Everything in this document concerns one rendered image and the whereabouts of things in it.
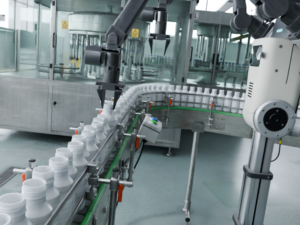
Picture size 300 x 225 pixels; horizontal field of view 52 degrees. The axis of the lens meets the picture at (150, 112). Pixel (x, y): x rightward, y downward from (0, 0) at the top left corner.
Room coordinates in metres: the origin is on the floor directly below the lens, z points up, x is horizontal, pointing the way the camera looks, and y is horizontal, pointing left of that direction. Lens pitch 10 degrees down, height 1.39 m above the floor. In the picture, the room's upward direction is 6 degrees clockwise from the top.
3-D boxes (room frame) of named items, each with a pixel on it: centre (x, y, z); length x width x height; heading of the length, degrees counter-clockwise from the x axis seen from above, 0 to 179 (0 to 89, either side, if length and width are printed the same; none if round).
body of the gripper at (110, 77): (1.12, 0.15, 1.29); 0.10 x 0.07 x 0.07; 88
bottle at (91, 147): (0.82, 0.16, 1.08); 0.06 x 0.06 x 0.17
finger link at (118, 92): (1.12, 0.15, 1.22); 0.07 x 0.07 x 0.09; 88
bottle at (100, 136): (0.94, 0.16, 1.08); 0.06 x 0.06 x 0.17
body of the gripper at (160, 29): (1.55, -0.01, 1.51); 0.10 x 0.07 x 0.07; 88
